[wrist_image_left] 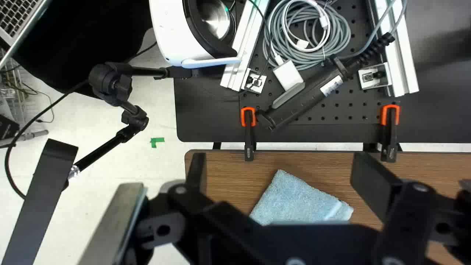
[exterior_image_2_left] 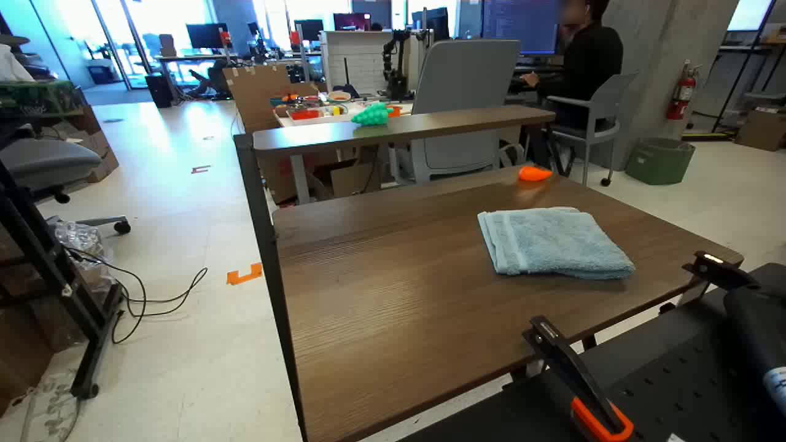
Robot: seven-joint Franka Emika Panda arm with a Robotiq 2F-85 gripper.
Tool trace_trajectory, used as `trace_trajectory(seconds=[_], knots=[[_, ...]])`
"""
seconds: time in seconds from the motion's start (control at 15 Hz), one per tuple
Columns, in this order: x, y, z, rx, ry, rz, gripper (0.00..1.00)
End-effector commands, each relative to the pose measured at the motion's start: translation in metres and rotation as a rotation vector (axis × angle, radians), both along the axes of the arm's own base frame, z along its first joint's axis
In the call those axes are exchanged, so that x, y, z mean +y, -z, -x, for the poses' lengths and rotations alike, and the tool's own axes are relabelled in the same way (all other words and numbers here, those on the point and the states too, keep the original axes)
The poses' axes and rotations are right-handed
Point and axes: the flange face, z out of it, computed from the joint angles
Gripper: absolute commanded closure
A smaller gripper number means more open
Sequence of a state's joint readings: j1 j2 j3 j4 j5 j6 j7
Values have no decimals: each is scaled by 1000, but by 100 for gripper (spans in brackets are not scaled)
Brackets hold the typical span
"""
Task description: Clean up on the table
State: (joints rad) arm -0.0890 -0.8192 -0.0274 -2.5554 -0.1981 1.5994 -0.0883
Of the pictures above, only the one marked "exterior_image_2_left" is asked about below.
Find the brown cardboard box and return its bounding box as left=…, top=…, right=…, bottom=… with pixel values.
left=736, top=109, right=786, bottom=152

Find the black metal stand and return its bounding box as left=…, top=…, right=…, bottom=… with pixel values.
left=0, top=159, right=128, bottom=403

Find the green plastic toy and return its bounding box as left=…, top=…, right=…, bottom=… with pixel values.
left=351, top=100, right=394, bottom=130

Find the grey swivel office chair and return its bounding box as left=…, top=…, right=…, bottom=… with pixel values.
left=0, top=135, right=136, bottom=239

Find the grey armchair on castors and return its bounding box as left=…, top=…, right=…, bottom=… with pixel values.
left=545, top=73, right=632, bottom=190

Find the black handheld device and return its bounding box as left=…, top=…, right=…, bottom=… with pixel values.
left=723, top=283, right=786, bottom=428

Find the thin black floor cable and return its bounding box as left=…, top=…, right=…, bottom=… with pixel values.
left=69, top=243, right=211, bottom=346

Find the upright brown cardboard sheet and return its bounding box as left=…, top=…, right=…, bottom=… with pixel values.
left=225, top=65, right=325, bottom=206

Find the cardboard box under table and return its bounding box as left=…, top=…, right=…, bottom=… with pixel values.
left=314, top=157, right=389, bottom=198

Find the white tray of toys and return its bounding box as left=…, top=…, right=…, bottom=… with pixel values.
left=274, top=92, right=413, bottom=127

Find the light blue towel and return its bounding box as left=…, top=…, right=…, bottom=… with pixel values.
left=476, top=203, right=640, bottom=283

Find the green round bin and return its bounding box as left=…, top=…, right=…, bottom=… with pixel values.
left=624, top=135, right=699, bottom=187

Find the black computer monitor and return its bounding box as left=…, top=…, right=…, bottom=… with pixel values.
left=411, top=8, right=453, bottom=41
left=292, top=17, right=327, bottom=45
left=184, top=23, right=234, bottom=51

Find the seated person in black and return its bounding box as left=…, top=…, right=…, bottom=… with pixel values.
left=516, top=0, right=627, bottom=126

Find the red fire extinguisher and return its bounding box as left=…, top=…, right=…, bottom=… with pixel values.
left=667, top=58, right=704, bottom=123

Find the long brown wooden table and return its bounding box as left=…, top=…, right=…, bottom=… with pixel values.
left=249, top=103, right=561, bottom=206

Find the large grey office chair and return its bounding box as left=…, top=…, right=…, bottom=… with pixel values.
left=411, top=36, right=529, bottom=181

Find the orange toy carrot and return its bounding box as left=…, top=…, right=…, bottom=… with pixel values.
left=516, top=163, right=555, bottom=187

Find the white cabinet panel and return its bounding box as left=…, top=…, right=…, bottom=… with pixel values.
left=323, top=30, right=421, bottom=98

